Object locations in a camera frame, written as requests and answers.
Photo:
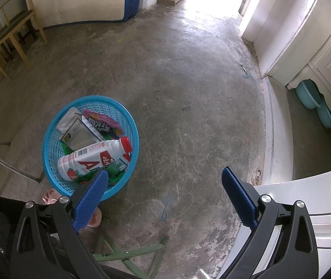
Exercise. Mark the blue plastic basket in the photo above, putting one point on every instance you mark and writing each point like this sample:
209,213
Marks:
50,151

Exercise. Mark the blue plastic basin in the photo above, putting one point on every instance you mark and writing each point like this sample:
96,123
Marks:
307,93
328,119

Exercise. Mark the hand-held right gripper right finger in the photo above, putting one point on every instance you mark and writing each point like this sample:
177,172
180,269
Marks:
238,194

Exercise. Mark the silver packet with black label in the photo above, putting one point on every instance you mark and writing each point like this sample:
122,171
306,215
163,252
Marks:
78,136

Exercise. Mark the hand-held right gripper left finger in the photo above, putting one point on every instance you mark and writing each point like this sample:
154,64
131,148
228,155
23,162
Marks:
91,197

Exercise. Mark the green metal frame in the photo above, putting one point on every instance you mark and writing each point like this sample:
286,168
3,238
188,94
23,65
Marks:
130,252

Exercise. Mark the person's foot in pink slipper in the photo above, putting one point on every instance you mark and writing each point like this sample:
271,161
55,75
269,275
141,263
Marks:
95,218
50,196

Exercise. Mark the wooden chair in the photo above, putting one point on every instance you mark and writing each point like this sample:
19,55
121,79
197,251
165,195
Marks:
17,20

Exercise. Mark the white mattress with blue edge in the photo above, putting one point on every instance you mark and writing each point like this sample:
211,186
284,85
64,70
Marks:
81,0

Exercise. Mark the orange purple chip bag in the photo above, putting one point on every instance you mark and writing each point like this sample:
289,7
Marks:
101,125

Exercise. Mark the strawberry milk bottle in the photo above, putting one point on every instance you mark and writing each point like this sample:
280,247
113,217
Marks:
90,157

